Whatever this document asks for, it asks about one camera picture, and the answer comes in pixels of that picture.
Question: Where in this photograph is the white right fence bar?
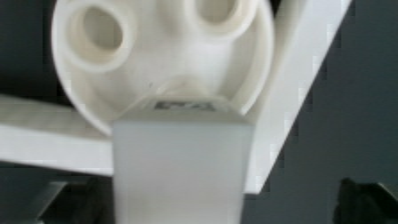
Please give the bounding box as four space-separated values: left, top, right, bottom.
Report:
246 0 352 194

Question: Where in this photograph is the white front fence bar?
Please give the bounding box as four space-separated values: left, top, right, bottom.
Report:
0 94 114 176

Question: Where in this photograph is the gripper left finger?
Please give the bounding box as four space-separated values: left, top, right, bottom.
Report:
17 178 107 224

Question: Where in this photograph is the white fence bar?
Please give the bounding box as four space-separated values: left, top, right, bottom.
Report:
246 0 352 194
0 94 114 176

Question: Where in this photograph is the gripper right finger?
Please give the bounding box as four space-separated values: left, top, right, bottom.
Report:
336 178 398 224

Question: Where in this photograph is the white stool leg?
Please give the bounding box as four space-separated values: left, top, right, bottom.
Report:
111 81 258 224

